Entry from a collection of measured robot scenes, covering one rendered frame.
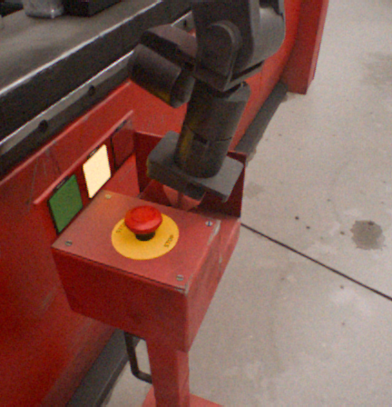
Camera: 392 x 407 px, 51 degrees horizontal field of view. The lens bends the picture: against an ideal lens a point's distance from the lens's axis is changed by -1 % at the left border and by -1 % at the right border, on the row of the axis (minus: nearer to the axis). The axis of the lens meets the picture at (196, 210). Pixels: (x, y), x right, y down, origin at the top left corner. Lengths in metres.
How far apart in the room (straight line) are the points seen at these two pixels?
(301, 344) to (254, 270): 0.30
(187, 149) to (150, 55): 0.10
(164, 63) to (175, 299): 0.24
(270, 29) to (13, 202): 0.41
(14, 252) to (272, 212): 1.19
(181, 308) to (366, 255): 1.22
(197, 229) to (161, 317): 0.10
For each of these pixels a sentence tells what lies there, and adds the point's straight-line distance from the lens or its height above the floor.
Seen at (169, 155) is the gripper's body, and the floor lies 0.83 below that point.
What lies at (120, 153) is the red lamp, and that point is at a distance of 0.53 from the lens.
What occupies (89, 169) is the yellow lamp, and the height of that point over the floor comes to 0.82.
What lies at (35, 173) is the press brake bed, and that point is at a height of 0.74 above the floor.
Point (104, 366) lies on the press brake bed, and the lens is 1.21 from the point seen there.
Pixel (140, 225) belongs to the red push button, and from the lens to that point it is 0.42.
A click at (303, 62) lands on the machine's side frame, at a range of 2.50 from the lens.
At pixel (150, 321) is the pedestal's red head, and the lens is 0.47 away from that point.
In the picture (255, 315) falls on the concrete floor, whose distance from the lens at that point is 1.33.
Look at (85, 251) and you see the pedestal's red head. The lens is 0.45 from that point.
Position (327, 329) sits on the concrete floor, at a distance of 1.35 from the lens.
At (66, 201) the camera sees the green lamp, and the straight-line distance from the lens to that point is 0.46.
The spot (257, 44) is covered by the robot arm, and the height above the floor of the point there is 0.97.
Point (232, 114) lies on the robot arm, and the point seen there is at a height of 0.90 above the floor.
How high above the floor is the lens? 1.10
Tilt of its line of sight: 42 degrees down
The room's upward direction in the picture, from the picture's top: straight up
